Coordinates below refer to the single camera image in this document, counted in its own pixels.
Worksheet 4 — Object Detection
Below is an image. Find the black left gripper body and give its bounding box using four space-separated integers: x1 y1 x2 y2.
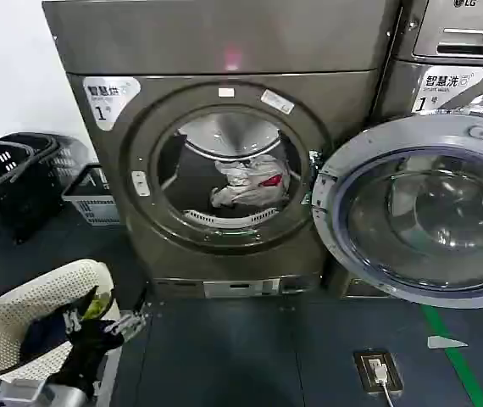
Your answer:
53 318 125 399

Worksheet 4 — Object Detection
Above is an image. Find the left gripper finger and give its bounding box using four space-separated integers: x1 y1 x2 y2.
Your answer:
119 324 146 343
114 311 147 332

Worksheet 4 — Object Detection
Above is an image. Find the yellow green garment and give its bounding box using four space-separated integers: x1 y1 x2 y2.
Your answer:
80 292 113 320

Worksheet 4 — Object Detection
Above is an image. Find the navy garment with white print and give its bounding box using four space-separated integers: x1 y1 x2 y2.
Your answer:
19 308 86 362

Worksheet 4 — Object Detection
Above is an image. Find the white perforated laundry basket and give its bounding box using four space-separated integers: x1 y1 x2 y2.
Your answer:
0 258 121 383

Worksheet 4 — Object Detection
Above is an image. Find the white slotted plastic crate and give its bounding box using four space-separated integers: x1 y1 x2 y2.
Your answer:
61 163 120 227

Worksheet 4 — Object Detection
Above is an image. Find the black plastic laundry basket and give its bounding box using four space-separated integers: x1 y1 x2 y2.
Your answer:
0 132 95 200
0 141 64 246

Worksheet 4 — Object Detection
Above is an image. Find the white grey garment red patch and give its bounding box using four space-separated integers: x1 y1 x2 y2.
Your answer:
209 153 290 209

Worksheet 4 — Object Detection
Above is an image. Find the white number label sticker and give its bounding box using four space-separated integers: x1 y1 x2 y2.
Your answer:
412 66 483 114
83 75 142 132

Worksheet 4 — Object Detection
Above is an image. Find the metal floor power outlet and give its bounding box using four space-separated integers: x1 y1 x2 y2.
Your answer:
353 348 404 392

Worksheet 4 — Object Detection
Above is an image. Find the white power plug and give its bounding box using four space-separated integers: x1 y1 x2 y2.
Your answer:
369 359 390 385

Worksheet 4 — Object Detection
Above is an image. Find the grey dryer with open drum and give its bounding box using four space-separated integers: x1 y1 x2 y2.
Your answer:
41 0 400 300

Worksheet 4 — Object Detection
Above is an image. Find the white arrow floor sticker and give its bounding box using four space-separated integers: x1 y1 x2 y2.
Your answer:
426 334 469 350

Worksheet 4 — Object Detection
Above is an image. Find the round glass dryer door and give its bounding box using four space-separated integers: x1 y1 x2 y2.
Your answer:
310 125 483 309

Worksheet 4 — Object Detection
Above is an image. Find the green floor tape stripe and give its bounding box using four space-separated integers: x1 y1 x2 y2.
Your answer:
419 302 483 407

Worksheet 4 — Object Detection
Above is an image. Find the grey washing machine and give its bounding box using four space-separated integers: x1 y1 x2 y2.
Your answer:
342 0 483 300

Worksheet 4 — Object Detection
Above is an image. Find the white power cable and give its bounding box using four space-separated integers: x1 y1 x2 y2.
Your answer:
378 379 396 407

